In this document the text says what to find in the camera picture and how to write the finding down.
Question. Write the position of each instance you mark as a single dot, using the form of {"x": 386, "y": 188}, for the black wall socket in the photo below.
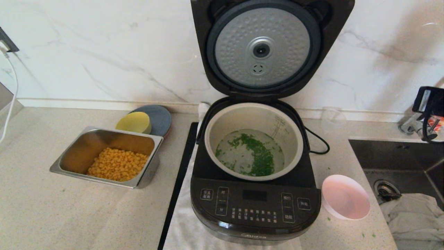
{"x": 8, "y": 43}

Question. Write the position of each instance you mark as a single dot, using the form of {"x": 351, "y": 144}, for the clear glass cup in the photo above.
{"x": 333, "y": 119}

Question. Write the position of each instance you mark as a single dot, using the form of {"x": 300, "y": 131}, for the metal sink drain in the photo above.
{"x": 383, "y": 189}

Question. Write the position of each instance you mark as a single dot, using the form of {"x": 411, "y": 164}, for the stainless steel tray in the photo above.
{"x": 79, "y": 152}

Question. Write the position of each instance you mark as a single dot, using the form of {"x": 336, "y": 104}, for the black rice cooker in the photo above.
{"x": 255, "y": 205}

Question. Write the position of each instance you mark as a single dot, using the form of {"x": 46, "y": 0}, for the chrome faucet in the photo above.
{"x": 412, "y": 125}

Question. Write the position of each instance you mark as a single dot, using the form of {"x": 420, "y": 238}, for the yellow small bowl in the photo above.
{"x": 133, "y": 122}

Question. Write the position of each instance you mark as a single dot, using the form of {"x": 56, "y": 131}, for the white towel under cooker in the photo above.
{"x": 180, "y": 225}

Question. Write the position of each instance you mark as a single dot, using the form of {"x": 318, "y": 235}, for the white crumpled cloth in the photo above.
{"x": 416, "y": 222}

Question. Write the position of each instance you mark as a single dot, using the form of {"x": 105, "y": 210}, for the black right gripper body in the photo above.
{"x": 430, "y": 100}

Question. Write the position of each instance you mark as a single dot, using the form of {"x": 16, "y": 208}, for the grey inner pot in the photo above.
{"x": 242, "y": 118}

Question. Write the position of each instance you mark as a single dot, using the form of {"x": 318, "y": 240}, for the white round bowl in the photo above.
{"x": 347, "y": 198}

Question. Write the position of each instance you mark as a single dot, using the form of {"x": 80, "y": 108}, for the blue-grey round plate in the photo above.
{"x": 161, "y": 119}

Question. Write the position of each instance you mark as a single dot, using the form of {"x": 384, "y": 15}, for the chopped green vegetables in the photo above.
{"x": 260, "y": 156}

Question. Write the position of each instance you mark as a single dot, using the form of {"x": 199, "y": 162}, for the red-orange small item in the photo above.
{"x": 435, "y": 124}

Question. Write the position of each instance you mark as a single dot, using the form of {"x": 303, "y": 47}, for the black rice cooker lid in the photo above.
{"x": 203, "y": 21}

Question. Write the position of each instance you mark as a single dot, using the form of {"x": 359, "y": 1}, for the grey appliance edge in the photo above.
{"x": 5, "y": 100}

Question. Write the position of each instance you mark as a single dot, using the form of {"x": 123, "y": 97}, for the stainless steel sink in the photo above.
{"x": 395, "y": 159}

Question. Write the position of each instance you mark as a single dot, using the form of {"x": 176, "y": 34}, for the yellow corn kernels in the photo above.
{"x": 118, "y": 165}

